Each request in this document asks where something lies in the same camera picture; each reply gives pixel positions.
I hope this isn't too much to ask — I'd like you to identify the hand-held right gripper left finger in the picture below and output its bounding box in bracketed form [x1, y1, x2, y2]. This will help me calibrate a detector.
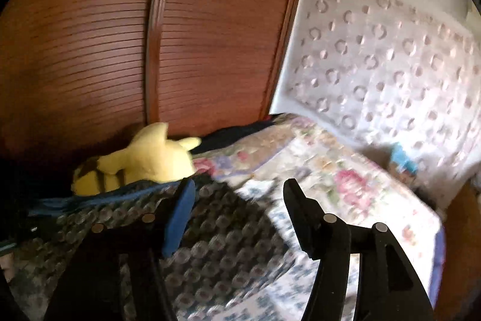
[43, 176, 198, 321]

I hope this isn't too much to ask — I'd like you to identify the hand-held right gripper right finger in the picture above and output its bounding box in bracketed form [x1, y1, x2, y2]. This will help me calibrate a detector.
[283, 178, 437, 321]

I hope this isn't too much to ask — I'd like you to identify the dark circle-patterned garment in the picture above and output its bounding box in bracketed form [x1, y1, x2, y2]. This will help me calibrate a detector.
[8, 174, 301, 321]

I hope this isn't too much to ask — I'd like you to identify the person's left hand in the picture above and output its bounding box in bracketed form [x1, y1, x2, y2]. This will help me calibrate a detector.
[0, 254, 16, 282]

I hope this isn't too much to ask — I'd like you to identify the floral bed quilt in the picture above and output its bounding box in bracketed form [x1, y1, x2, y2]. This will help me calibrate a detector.
[161, 113, 446, 321]

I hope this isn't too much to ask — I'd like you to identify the yellow plush toy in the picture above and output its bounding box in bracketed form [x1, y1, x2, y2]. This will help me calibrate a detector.
[71, 122, 201, 196]

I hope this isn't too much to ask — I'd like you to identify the navy blue bed sheet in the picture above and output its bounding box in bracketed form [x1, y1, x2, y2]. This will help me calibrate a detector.
[199, 120, 286, 152]

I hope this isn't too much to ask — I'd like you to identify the blue plastic bag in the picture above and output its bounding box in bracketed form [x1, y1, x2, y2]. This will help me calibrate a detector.
[391, 142, 418, 175]

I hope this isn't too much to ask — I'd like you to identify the circle-print sheer curtain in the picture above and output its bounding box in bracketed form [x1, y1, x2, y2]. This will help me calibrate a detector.
[280, 0, 481, 201]

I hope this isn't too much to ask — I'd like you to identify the wooden headboard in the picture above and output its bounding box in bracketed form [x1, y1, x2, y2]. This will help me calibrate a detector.
[0, 0, 311, 171]

